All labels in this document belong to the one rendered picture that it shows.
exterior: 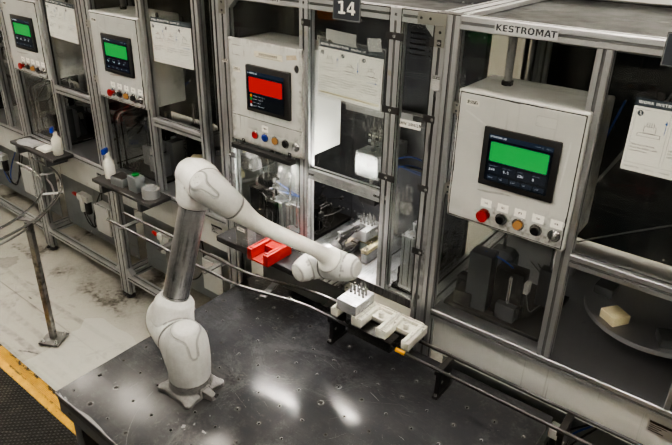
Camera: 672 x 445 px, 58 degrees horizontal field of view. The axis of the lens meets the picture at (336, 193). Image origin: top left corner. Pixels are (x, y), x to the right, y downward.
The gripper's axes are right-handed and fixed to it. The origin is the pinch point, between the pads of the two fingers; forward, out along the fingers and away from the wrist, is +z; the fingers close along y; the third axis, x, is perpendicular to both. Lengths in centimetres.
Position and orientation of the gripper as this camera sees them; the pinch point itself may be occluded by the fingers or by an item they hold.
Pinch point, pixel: (358, 233)
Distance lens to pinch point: 266.4
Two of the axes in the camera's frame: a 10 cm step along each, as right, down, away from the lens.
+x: -7.9, -2.7, 5.5
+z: 6.2, -3.4, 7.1
